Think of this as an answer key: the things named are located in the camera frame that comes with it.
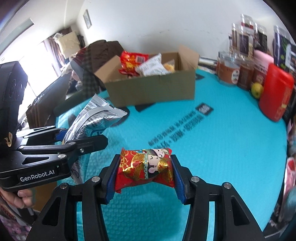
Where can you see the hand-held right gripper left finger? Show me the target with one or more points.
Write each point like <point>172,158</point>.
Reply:
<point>111,185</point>

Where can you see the brown curtain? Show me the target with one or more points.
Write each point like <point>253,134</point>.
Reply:
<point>53,55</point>

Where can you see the person's left hand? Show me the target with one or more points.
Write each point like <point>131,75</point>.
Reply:
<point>20,197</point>

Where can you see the silver foil snack packet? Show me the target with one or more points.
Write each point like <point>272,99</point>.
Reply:
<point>97,113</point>

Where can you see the dark brown jar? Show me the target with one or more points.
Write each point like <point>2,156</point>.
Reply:
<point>245,76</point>

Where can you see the framed wall picture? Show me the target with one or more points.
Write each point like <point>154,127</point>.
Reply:
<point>87,19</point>

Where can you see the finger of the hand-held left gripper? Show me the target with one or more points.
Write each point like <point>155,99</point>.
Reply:
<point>41,131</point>
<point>92,142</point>

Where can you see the brown cardboard box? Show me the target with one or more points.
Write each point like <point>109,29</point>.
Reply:
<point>150,90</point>

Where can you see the red canister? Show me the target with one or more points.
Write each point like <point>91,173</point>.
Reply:
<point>275,92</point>

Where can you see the purple label clear jar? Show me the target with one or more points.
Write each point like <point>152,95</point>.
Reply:
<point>281,46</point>

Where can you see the red crinkled snack packet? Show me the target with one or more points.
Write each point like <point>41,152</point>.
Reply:
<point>129,62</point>

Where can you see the pink canister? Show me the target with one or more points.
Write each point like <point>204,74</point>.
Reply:
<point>262,62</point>

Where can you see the tall clear jar dark label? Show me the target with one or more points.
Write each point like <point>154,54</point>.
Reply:
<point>245,22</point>

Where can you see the narrow clear jar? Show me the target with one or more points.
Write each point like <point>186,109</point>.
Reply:
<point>235,38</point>

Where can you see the yellow green fruit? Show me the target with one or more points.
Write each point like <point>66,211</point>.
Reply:
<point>257,90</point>

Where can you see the teal bubble mat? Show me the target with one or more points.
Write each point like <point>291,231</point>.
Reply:
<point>208,150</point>

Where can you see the cream pillow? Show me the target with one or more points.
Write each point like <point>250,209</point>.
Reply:
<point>67,44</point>

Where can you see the clear jar black label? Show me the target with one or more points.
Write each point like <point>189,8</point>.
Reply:
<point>261,39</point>

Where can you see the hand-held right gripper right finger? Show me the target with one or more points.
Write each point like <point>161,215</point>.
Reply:
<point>179,187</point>

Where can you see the waffle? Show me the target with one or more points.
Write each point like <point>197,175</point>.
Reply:
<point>170,66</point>

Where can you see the clear jar with grains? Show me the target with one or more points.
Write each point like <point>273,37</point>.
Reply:
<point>246,44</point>

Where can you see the red gold figure candy packet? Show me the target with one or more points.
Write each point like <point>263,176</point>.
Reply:
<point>138,171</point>

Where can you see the white bread print packet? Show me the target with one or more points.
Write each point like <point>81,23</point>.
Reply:
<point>150,67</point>

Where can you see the plaid cloth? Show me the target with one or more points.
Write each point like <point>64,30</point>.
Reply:
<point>89,78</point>

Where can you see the clear jar brown label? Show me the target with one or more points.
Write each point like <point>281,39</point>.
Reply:
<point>229,71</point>

